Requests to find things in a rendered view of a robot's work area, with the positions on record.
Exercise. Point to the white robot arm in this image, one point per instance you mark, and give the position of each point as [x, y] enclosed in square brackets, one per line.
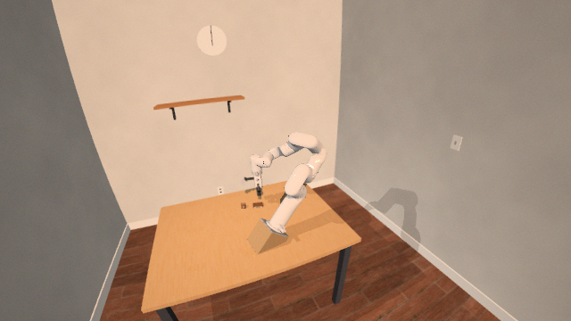
[295, 184]

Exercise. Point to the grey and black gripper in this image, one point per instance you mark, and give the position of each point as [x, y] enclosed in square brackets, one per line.
[257, 180]

